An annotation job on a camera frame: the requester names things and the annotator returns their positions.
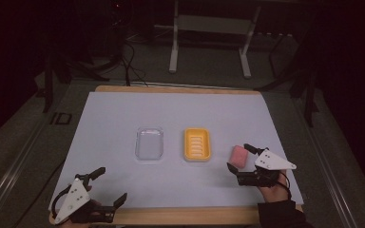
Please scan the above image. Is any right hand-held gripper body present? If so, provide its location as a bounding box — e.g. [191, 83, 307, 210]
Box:
[237, 147, 298, 188]

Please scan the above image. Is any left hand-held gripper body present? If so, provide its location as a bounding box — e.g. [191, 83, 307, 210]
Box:
[52, 177, 117, 225]

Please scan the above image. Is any pink soap bar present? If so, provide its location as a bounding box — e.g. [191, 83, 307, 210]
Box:
[229, 144, 250, 169]

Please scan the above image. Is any person's left hand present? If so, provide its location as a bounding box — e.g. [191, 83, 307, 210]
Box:
[57, 220, 91, 228]

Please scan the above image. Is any person's right hand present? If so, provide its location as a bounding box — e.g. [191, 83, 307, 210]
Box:
[257, 170, 292, 203]

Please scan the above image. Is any yellow soap dish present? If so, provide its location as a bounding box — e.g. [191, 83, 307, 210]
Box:
[182, 126, 212, 162]

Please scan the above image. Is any clear plastic container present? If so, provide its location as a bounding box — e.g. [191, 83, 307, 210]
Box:
[134, 126, 164, 162]

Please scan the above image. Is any black stand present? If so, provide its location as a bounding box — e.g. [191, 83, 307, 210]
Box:
[256, 29, 320, 128]
[41, 44, 110, 114]

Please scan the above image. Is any white table sheet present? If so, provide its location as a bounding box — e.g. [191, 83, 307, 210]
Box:
[48, 91, 304, 212]

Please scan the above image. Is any white metal stand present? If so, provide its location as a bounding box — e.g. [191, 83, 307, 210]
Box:
[168, 0, 262, 80]

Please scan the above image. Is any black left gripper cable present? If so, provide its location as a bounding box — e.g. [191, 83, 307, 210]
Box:
[50, 184, 72, 220]

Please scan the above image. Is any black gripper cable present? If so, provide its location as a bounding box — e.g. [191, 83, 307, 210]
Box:
[50, 184, 72, 220]
[277, 172, 294, 200]

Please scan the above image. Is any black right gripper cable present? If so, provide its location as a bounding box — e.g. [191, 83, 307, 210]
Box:
[277, 172, 294, 200]

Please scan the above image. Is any black floor cable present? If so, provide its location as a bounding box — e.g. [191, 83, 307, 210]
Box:
[119, 39, 150, 87]

